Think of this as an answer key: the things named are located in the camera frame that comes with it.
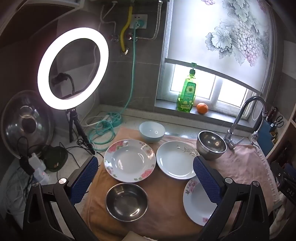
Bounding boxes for grape print roller blind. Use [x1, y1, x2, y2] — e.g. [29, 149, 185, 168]
[163, 0, 275, 93]

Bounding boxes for white charger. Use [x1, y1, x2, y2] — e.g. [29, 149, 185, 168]
[29, 153, 50, 183]

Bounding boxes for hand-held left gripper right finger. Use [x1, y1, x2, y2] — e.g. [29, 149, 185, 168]
[193, 155, 278, 241]

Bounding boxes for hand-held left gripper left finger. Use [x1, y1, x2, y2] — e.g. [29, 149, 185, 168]
[23, 155, 100, 241]

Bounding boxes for chrome kitchen faucet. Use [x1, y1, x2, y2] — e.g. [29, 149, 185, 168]
[223, 96, 269, 150]

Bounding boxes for green dish soap bottle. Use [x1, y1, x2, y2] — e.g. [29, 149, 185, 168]
[176, 62, 197, 113]

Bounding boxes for white wall socket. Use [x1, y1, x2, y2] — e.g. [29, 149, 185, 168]
[129, 14, 148, 29]

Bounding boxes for black tripod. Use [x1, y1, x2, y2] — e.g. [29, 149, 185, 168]
[65, 108, 95, 155]

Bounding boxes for shallow steel bowl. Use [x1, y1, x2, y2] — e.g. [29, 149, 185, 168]
[105, 183, 149, 223]

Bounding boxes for tan towel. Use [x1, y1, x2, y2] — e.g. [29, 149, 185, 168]
[88, 126, 208, 241]

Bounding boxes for deep steel bowl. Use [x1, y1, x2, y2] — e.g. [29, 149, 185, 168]
[196, 130, 227, 161]

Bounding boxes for pink towel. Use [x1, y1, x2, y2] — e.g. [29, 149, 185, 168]
[162, 133, 281, 210]

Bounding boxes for white power cable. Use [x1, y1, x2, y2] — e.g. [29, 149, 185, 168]
[84, 115, 109, 128]

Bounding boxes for teal round power strip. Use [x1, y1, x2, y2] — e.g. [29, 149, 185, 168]
[105, 112, 123, 128]

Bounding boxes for dark round container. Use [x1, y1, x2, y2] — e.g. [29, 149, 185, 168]
[44, 146, 68, 172]

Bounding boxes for light blue ceramic bowl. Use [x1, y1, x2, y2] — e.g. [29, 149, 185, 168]
[139, 121, 166, 143]

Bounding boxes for white plate pink rose rim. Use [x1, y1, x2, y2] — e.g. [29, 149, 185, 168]
[104, 139, 156, 182]

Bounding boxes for orange fruit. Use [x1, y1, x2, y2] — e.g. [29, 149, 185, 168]
[196, 103, 209, 114]

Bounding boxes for blue knife holder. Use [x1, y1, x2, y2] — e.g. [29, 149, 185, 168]
[257, 107, 286, 157]

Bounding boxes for black scissors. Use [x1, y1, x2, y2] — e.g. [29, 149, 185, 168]
[274, 115, 285, 128]

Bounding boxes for teal power cable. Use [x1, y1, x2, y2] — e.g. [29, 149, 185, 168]
[87, 20, 145, 152]

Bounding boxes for white ring light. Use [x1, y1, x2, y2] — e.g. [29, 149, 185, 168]
[37, 27, 109, 107]

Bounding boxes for white plate small pink flowers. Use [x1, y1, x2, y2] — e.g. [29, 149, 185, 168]
[183, 177, 219, 226]

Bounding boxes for white window frame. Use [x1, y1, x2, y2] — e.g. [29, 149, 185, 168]
[170, 64, 250, 109]

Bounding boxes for yellow gas hose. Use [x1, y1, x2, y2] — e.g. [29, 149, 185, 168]
[120, 6, 133, 55]

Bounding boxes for metal flexible hose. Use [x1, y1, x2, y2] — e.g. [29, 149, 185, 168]
[136, 0, 163, 42]

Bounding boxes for white plate grey leaf print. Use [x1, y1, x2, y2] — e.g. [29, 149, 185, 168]
[156, 141, 200, 180]

